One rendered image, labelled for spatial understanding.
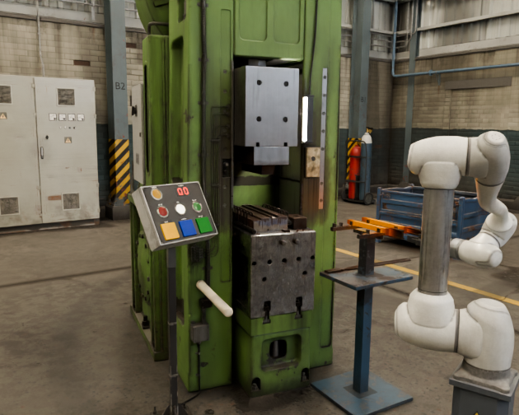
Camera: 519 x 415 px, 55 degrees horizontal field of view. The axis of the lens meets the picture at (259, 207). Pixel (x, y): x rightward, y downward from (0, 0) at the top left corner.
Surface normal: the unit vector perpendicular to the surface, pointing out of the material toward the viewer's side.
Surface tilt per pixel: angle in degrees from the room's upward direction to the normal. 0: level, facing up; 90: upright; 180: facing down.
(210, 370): 90
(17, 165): 90
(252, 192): 90
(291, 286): 90
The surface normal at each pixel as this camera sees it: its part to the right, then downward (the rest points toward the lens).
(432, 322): -0.33, 0.06
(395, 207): -0.76, 0.08
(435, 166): -0.46, 0.21
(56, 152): 0.57, 0.13
